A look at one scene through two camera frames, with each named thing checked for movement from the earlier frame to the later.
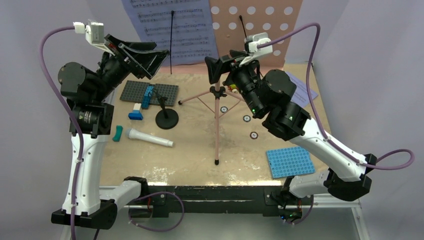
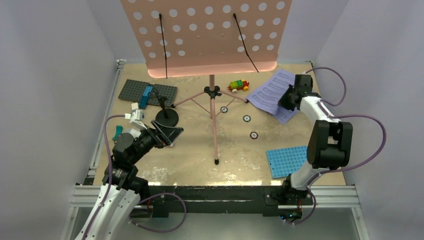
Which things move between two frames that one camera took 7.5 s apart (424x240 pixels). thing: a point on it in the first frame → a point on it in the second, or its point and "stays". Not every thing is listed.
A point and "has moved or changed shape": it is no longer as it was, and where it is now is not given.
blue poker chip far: [223, 109] stays
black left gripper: [146, 62] → [168, 134]
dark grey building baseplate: [134, 91] stays
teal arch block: [119, 131] stays
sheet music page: [193, 40] has moved or changed shape
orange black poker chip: [254, 135] stays
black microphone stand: [166, 118] stays
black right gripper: [216, 67] → [283, 102]
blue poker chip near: [247, 118] stays
